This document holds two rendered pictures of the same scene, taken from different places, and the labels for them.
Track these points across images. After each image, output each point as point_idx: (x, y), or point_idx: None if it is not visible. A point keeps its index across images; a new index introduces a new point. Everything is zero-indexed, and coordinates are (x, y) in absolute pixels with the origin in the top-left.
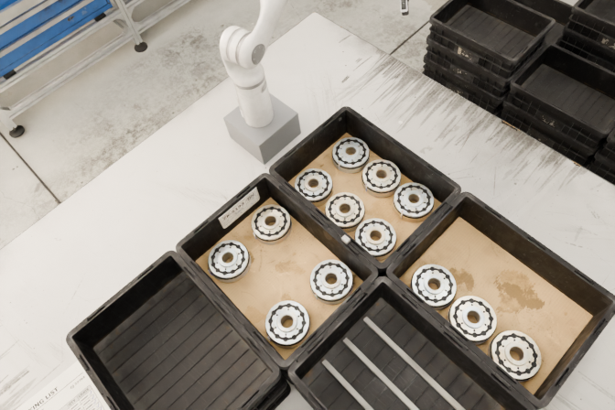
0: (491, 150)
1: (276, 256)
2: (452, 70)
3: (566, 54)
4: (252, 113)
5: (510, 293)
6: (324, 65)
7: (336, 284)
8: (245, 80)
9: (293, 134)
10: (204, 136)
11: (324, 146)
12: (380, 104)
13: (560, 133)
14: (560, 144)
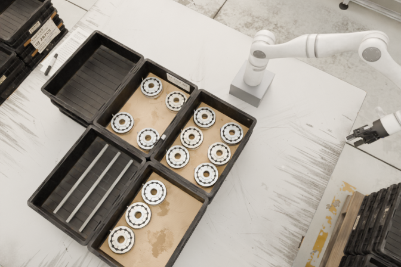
0: (275, 230)
1: (159, 109)
2: (376, 211)
3: None
4: (245, 71)
5: (159, 237)
6: (317, 109)
7: (145, 140)
8: (251, 56)
9: (252, 103)
10: (240, 56)
11: (234, 117)
12: (293, 151)
13: None
14: None
